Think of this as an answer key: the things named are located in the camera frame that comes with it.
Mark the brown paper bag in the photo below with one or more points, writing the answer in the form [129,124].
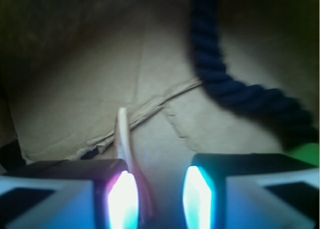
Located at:
[196,76]

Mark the green plush toy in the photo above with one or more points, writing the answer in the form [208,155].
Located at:
[308,152]

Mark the orange spiral sea shell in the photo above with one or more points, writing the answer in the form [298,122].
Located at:
[124,150]

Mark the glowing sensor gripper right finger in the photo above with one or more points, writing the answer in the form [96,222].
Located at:
[251,191]

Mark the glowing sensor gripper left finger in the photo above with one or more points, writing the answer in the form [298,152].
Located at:
[70,194]

